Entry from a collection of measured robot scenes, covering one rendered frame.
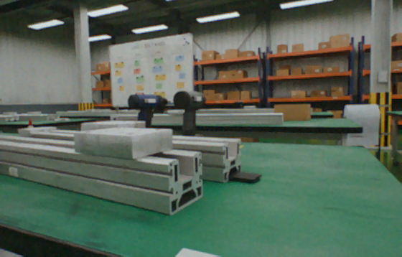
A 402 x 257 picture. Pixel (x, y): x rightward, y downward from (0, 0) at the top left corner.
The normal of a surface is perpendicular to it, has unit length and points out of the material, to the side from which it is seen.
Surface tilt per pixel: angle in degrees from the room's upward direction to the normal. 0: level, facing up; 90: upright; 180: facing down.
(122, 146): 90
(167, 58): 90
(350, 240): 0
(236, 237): 0
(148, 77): 90
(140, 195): 90
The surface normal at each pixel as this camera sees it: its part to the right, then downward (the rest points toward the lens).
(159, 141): 0.86, 0.01
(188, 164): -0.52, 0.07
